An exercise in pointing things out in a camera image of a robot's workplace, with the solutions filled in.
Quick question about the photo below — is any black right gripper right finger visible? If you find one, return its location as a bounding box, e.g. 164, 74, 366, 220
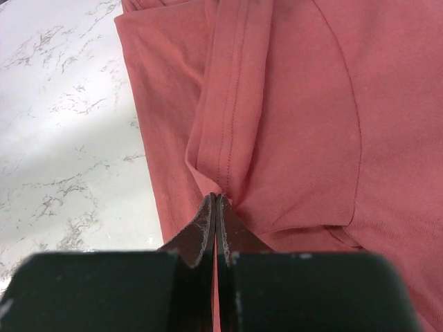
215, 195, 421, 331

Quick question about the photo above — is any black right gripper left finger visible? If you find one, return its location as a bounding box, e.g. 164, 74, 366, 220
1, 194, 215, 331

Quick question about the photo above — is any pink t shirt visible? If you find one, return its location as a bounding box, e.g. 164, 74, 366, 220
115, 1, 442, 331

